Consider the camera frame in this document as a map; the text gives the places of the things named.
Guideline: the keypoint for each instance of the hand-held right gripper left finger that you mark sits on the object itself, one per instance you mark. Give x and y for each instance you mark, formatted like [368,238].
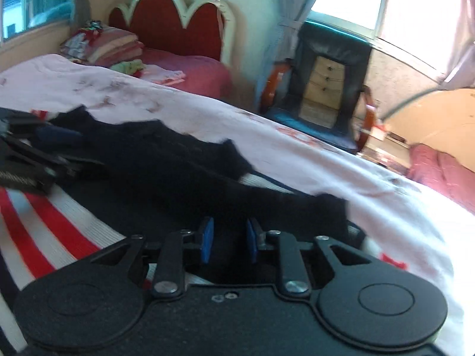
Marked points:
[206,241]

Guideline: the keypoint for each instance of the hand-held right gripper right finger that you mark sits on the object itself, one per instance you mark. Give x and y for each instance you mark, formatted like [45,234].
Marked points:
[253,241]

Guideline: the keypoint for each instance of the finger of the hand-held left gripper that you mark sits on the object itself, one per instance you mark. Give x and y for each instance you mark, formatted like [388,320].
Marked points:
[55,136]
[22,120]

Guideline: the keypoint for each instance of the striped knit sweater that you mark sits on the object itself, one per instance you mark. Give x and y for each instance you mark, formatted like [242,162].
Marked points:
[167,155]

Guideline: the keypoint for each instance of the floral pink bed sheet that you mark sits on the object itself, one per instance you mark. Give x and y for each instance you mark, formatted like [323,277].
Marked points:
[297,155]

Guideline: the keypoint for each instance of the green cloth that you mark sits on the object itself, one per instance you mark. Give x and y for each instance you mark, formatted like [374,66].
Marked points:
[128,68]

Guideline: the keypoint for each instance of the stack of folded blankets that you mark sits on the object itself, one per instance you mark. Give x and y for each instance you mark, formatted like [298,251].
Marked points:
[107,44]

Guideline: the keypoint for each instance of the side window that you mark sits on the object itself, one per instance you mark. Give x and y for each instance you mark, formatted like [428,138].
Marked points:
[33,0]

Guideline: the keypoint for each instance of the pink folded cloth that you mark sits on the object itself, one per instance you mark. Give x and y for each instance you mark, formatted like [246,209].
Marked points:
[165,75]

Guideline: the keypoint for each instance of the cluttered bedside stand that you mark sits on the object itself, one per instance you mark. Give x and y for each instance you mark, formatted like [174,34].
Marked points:
[386,148]

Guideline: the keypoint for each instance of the red scalloped headboard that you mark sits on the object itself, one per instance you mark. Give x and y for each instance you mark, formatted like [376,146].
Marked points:
[170,18]

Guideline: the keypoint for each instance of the small wooden drawer chest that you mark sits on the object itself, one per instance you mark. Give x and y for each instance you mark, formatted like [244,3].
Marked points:
[324,85]

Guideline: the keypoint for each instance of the pink pillow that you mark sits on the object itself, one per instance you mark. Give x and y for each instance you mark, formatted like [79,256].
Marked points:
[445,174]

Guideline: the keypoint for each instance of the black leather armchair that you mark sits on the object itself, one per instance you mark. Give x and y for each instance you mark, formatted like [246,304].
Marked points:
[326,44]

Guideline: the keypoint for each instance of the blue curtain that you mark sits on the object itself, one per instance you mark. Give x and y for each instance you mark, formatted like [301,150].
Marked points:
[293,7]

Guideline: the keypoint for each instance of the large bright window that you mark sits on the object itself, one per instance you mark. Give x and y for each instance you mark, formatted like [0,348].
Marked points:
[408,3]

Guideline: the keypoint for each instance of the pale curtain with tieback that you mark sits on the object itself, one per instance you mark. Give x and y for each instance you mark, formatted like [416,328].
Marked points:
[462,37]

